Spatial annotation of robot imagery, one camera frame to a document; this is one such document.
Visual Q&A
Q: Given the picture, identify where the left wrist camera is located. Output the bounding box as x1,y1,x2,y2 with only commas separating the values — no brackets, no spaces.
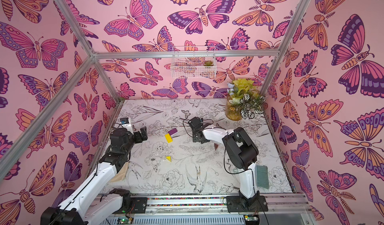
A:
120,117,134,134

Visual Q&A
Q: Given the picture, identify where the white wire basket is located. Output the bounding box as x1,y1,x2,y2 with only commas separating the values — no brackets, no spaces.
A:
170,45,217,79

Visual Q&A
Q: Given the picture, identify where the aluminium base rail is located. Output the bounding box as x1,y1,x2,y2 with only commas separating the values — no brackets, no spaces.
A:
59,193,310,225

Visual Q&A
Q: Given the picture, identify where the small succulent in basket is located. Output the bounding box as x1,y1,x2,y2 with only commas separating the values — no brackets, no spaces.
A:
204,61,214,67

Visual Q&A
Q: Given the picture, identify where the purple block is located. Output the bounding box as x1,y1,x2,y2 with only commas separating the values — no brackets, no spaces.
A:
168,128,178,136

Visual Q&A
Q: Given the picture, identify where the yellow rectangular block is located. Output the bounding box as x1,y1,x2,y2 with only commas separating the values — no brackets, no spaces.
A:
165,134,173,143

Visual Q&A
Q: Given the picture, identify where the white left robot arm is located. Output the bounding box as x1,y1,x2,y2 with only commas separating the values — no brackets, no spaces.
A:
40,127,148,225

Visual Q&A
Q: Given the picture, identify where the potted plant in vase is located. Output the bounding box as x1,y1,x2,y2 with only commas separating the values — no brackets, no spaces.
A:
225,78,266,121

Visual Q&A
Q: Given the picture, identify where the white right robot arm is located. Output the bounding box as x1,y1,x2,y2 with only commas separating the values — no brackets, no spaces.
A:
187,117,269,213

